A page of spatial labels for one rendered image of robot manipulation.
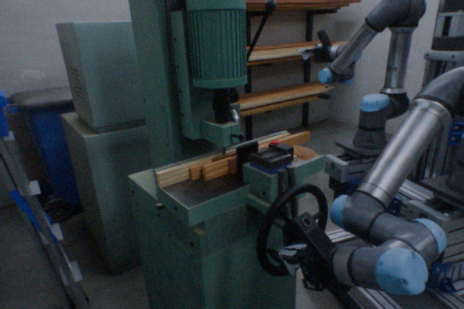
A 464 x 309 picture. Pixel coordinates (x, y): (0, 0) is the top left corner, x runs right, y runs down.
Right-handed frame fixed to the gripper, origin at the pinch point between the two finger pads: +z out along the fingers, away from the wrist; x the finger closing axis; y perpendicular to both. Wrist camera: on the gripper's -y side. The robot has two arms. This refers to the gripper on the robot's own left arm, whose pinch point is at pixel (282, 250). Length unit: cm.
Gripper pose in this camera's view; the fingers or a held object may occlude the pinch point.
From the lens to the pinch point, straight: 90.2
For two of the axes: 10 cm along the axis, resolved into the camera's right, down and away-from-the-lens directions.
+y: 3.6, 9.3, -0.1
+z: -4.8, 1.9, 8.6
